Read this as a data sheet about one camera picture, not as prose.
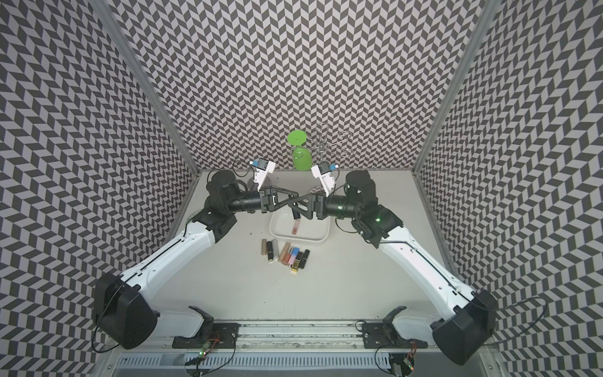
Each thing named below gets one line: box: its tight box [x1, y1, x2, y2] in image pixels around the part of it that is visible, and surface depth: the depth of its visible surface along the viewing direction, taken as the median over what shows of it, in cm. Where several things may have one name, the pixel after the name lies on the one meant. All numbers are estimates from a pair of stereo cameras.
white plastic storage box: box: [268, 211, 332, 243], surface depth 98 cm
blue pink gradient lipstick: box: [288, 247, 300, 267], surface depth 90 cm
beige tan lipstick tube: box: [277, 241, 292, 263], surface depth 92 cm
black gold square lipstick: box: [290, 251, 304, 276], surface depth 88 cm
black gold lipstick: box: [266, 241, 275, 262], surface depth 93 cm
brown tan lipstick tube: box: [261, 238, 268, 257], surface depth 93 cm
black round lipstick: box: [299, 248, 311, 270], surface depth 90 cm
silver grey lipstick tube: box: [271, 237, 278, 259], surface depth 93 cm
